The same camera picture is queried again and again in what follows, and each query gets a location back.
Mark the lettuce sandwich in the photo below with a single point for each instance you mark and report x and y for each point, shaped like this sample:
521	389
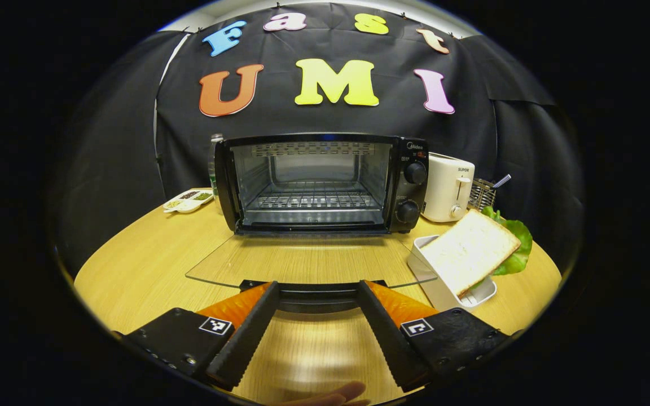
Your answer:
466	251

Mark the clear plastic bottle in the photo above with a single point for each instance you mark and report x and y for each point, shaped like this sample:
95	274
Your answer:
212	163

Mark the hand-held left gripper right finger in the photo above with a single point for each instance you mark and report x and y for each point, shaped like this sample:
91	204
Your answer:
390	338

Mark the black electric oven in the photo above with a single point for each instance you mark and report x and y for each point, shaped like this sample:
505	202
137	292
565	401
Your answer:
409	169

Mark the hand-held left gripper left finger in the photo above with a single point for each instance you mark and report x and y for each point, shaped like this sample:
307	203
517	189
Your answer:
246	338

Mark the white plastic tray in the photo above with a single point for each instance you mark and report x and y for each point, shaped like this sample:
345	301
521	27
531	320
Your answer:
435	282

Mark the white toaster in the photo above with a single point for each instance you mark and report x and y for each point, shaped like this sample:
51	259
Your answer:
443	189

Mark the white divided condiment dish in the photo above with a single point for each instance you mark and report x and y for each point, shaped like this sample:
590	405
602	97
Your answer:
188	201

